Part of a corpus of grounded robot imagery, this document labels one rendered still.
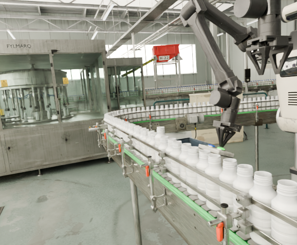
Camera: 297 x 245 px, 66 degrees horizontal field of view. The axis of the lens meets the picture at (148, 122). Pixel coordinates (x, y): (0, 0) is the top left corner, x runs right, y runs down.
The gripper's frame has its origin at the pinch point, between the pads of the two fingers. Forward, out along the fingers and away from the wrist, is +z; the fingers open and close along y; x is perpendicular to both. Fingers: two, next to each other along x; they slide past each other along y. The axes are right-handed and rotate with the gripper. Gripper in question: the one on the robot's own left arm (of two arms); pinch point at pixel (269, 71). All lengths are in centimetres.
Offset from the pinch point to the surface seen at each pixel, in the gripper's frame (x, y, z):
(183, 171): 22.7, -16.9, 33.3
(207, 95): 383, 256, 22
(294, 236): -19.7, -16.2, 33.8
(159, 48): 666, 278, -137
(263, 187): -12.5, -16.4, 26.1
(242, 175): -6.0, -16.3, 25.4
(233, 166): -1.3, -14.8, 24.8
